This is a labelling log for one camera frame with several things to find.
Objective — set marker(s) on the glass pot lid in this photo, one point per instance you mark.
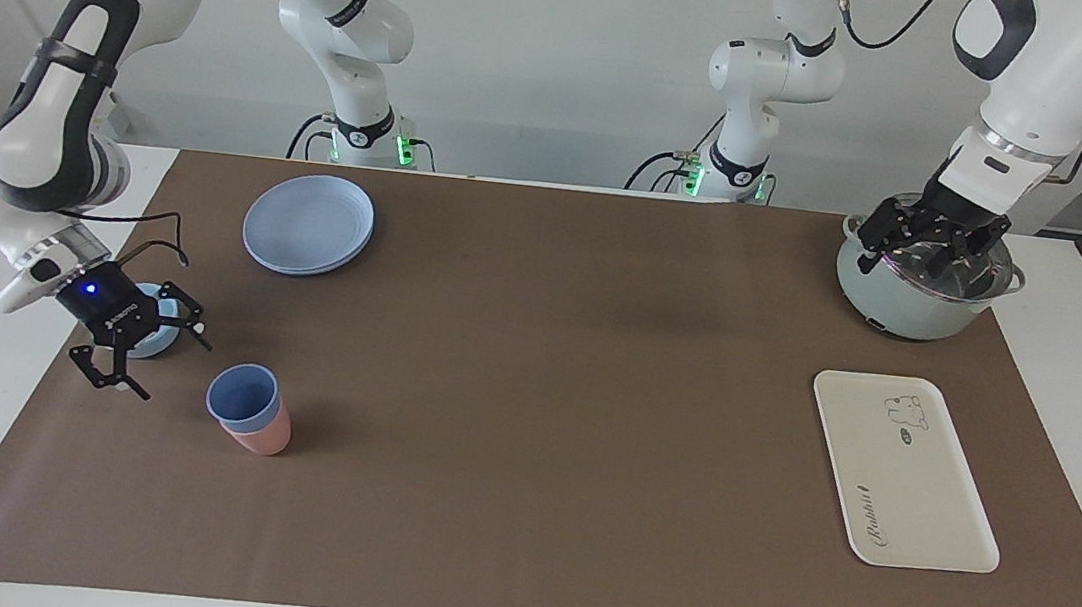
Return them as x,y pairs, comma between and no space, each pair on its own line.
926,274

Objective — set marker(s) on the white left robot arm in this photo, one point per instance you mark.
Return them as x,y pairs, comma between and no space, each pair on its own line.
1059,66

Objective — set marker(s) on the cream rabbit print tray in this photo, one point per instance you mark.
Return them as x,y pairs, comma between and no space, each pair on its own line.
905,473

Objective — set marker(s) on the brown table mat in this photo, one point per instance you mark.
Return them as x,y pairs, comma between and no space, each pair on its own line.
538,424

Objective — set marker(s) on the light blue small bowl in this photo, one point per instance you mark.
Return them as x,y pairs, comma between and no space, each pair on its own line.
158,334

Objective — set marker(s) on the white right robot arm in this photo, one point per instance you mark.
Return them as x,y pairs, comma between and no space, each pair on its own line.
70,93

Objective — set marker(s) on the pale green cooking pot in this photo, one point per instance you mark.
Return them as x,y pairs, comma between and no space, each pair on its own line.
893,305

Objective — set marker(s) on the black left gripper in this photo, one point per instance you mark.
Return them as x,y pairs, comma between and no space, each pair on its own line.
958,207

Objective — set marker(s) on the blue ribbed cup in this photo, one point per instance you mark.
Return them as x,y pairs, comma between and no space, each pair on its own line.
239,398

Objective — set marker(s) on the pink cup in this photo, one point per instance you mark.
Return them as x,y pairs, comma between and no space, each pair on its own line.
270,441

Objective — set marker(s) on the light blue round plate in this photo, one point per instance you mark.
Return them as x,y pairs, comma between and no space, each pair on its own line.
308,224

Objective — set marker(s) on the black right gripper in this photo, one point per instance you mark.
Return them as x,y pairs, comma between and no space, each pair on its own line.
109,303

